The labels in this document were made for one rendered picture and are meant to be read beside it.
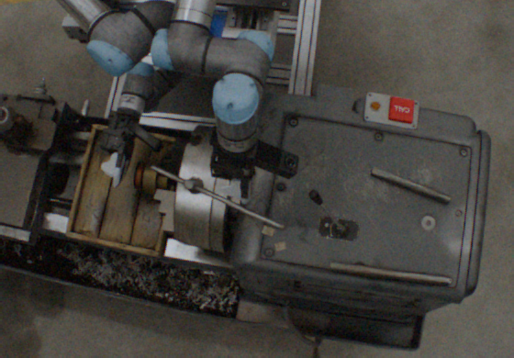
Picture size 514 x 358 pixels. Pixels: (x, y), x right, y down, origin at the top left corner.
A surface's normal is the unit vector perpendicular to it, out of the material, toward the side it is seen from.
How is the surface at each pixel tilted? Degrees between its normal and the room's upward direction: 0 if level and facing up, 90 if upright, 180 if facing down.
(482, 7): 0
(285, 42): 0
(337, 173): 0
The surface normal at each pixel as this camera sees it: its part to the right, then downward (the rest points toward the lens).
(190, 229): -0.18, 0.61
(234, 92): -0.01, -0.47
